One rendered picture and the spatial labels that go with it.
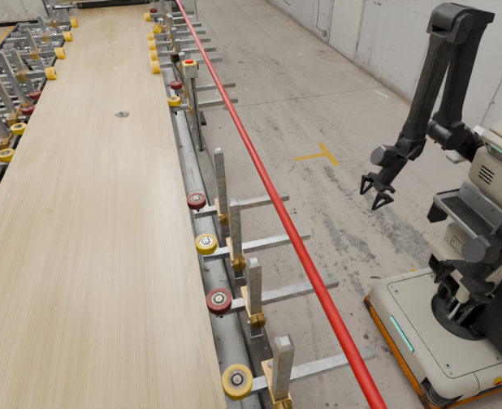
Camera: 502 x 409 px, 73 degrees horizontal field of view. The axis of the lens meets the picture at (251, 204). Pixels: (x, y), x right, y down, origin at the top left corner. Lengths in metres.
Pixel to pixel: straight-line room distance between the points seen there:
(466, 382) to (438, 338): 0.20
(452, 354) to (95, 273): 1.56
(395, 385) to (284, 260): 0.94
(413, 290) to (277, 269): 0.83
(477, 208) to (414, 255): 1.29
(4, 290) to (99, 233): 0.34
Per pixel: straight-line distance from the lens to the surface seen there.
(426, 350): 1.88
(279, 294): 1.17
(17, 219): 1.65
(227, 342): 1.35
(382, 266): 2.46
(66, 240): 1.45
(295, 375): 1.07
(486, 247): 0.98
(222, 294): 1.12
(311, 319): 2.13
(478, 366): 1.94
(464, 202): 1.39
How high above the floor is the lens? 1.84
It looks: 42 degrees down
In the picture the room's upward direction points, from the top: 1 degrees counter-clockwise
